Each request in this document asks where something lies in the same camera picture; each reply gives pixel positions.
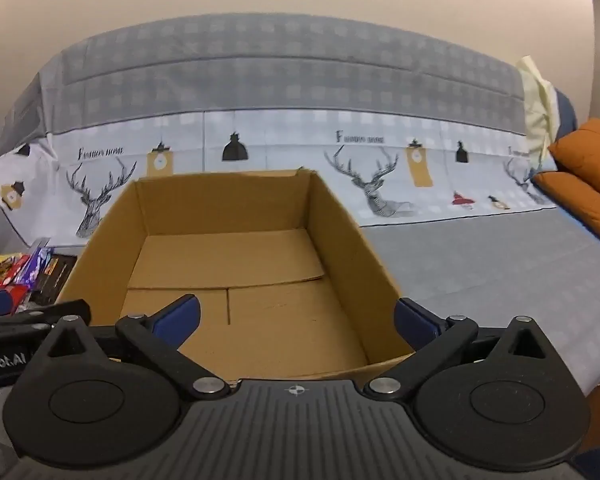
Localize cardboard box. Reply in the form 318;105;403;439
55;167;418;383

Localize black snack packet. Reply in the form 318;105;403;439
32;255;79;307

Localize red stick snack packet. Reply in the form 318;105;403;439
0;255;32;288

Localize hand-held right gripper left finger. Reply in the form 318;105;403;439
34;294;231;401

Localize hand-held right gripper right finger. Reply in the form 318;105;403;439
364;297;563;401

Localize blue sofa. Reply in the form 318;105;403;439
552;87;579;142

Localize cream cloth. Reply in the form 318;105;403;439
516;56;561;171

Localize orange cushion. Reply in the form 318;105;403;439
530;170;600;257
547;117;600;211

